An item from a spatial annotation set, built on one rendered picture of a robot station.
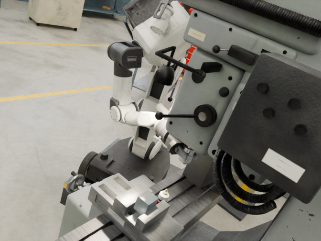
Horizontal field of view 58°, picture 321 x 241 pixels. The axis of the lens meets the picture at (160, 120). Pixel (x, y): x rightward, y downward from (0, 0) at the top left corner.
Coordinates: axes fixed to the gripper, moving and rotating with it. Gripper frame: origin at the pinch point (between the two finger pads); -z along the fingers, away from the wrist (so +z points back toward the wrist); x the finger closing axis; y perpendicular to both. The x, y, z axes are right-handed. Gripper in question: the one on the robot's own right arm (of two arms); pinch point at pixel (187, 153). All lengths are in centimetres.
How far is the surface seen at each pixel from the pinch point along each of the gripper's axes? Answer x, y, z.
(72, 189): -19, 62, 49
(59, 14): 124, 97, 605
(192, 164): 22.2, 19.5, 13.6
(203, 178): 24.0, 21.3, 5.6
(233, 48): -12.6, -44.4, -10.7
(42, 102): 19, 126, 261
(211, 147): -7.6, -14.3, -14.6
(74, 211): -26, 53, 27
